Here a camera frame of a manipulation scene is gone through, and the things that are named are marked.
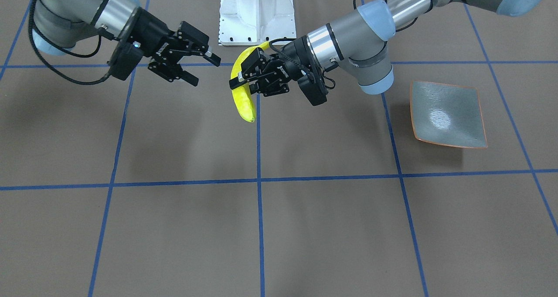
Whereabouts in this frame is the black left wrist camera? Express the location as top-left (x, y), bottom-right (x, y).
top-left (297, 72), bottom-right (336, 106)

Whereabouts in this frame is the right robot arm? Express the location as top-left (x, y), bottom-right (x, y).
top-left (28, 0), bottom-right (221, 86)

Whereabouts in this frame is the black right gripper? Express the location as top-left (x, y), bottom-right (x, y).
top-left (120, 7), bottom-right (221, 86)

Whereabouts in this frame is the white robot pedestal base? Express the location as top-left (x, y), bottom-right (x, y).
top-left (218, 0), bottom-right (297, 45)

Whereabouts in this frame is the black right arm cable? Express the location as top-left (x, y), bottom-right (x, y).
top-left (27, 0), bottom-right (122, 86)

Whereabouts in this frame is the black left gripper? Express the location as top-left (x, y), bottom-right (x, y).
top-left (229, 35), bottom-right (317, 97)

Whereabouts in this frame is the yellow-green banana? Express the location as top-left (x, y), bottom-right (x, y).
top-left (231, 41), bottom-right (270, 123)

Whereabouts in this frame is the grey square plate orange rim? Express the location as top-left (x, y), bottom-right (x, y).
top-left (410, 80), bottom-right (488, 149)

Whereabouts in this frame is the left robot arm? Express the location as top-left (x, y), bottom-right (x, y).
top-left (229, 0), bottom-right (542, 106)

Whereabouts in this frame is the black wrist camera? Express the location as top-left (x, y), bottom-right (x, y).
top-left (297, 72), bottom-right (336, 106)
top-left (108, 41), bottom-right (144, 81)

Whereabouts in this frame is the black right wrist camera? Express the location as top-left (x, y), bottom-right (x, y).
top-left (108, 41), bottom-right (144, 81)

